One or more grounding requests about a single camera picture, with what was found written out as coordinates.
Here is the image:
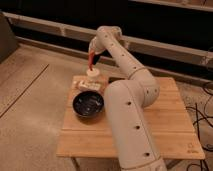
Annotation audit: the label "black cables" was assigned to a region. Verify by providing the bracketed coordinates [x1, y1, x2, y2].
[185, 79, 213, 171]

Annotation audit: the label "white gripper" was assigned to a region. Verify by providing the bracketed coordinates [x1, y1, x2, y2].
[89, 37, 105, 64]

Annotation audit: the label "black bowl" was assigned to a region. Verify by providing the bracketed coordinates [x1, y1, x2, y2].
[72, 91, 104, 118]

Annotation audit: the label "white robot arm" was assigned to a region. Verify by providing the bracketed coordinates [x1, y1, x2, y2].
[89, 26, 167, 171]

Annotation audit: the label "white ceramic cup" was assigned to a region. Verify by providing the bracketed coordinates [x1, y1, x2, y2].
[86, 68, 100, 82]

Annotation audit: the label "wooden table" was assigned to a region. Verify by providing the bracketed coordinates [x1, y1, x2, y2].
[56, 77, 205, 160]

